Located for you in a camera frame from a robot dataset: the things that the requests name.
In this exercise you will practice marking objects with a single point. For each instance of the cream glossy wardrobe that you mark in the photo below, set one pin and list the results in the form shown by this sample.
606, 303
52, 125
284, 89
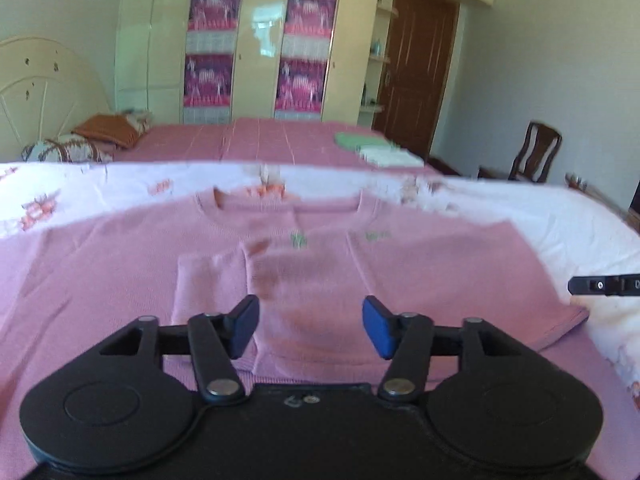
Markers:
260, 75

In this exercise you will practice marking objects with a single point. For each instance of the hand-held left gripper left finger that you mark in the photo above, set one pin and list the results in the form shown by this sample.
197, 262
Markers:
245, 325

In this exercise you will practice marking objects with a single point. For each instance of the pink checked bed sheet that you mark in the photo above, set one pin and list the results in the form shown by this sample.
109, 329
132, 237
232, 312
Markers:
260, 140

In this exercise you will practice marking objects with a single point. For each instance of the small floral pillow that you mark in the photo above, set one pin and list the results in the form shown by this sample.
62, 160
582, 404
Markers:
137, 120

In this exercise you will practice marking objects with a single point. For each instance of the brown wooden door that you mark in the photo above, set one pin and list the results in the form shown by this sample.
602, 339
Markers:
415, 70

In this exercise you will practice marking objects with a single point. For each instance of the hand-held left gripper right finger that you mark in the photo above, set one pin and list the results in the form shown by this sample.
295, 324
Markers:
378, 327

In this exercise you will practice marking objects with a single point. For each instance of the orange striped pillow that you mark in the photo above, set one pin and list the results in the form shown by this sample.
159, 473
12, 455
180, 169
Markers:
107, 130

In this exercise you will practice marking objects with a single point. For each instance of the white folded cloth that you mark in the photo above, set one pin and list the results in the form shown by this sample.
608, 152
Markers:
392, 156

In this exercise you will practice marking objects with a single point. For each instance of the brown wooden chair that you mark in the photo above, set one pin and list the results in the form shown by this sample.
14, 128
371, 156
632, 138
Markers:
537, 152

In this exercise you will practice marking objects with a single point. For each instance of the green folded cloth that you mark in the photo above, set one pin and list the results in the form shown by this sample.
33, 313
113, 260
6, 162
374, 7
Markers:
357, 140

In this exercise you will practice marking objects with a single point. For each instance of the brown wooden furniture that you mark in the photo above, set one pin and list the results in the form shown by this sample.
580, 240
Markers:
595, 187

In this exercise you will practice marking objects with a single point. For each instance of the pink knitted sweater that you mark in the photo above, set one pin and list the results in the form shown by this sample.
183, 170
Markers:
310, 270

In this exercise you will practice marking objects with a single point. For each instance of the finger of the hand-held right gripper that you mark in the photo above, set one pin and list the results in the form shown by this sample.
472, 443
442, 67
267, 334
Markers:
600, 285

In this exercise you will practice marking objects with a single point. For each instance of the cream bed headboard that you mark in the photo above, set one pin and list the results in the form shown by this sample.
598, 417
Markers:
45, 85

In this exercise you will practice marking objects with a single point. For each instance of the dark wooden bed frame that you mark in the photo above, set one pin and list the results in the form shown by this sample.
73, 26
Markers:
442, 165

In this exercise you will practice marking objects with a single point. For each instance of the white floral quilt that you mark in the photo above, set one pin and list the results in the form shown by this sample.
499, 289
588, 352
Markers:
550, 220

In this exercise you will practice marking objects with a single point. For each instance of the floral brown-trimmed pillow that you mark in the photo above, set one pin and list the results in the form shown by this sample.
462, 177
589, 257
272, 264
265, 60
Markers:
65, 150

